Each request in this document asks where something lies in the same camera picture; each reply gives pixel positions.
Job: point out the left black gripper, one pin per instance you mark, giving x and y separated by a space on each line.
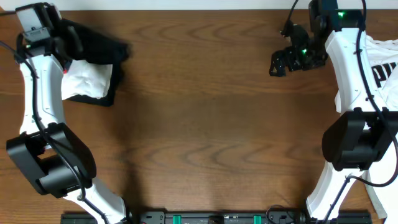
74 42

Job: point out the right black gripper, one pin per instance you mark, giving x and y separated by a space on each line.
288 53

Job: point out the black pants red waistband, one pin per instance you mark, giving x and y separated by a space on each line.
83 43

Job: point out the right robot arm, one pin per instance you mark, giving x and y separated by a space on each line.
361 145

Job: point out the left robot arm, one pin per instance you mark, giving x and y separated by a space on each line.
47 152

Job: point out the folded white cloth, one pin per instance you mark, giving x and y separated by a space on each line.
86 79

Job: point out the white printed t-shirt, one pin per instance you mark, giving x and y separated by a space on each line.
383 59

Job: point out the folded black garment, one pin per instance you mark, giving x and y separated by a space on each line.
107 101

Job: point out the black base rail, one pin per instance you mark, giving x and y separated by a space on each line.
278 216

